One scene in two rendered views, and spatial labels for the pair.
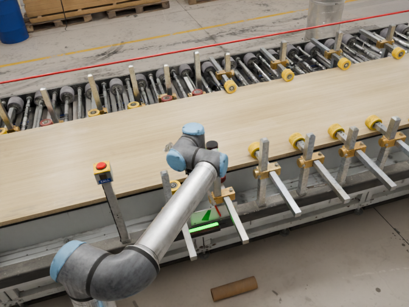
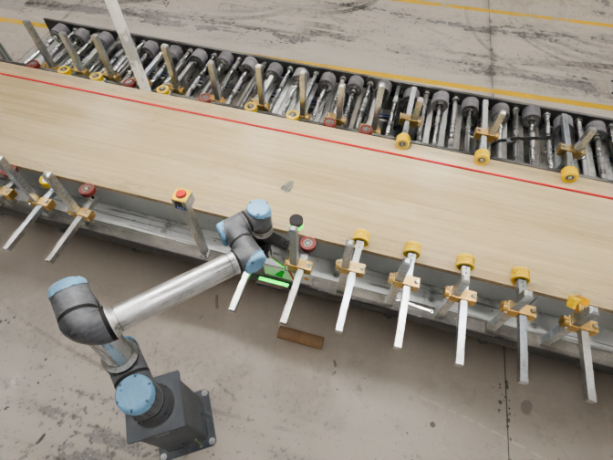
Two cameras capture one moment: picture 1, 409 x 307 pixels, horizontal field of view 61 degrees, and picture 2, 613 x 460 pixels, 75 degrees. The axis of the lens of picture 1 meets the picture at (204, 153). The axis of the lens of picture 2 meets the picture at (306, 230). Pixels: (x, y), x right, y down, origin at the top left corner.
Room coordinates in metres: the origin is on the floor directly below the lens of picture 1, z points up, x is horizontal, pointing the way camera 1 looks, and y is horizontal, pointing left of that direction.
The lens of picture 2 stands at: (0.45, -0.55, 2.58)
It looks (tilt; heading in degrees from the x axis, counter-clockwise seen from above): 56 degrees down; 28
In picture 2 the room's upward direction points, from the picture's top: 1 degrees clockwise
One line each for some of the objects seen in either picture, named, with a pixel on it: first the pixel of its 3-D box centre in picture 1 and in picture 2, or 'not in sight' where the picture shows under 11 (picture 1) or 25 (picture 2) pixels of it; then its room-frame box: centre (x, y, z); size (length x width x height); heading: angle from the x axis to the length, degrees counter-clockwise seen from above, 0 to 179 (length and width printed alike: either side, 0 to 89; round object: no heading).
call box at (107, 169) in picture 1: (103, 173); (182, 199); (1.14, 0.45, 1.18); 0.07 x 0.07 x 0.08; 13
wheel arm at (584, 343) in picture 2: not in sight; (585, 355); (1.42, -1.34, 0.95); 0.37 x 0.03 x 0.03; 13
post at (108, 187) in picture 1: (116, 211); (195, 231); (1.14, 0.45, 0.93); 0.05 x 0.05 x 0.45; 13
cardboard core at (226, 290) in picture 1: (234, 288); (300, 337); (1.18, -0.12, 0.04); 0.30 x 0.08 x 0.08; 103
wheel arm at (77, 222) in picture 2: not in sight; (74, 227); (0.89, 1.11, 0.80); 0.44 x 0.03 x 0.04; 13
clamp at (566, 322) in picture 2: not in sight; (577, 325); (1.54, -1.29, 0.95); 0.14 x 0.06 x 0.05; 103
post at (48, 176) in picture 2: not in sight; (69, 203); (0.97, 1.17, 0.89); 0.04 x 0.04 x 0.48; 13
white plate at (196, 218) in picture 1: (213, 214); (287, 276); (1.22, -0.03, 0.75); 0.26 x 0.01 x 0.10; 103
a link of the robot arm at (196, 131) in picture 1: (193, 138); (259, 215); (1.15, 0.04, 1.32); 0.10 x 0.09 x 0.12; 153
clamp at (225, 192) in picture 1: (221, 195); (298, 265); (1.26, -0.07, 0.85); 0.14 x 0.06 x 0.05; 103
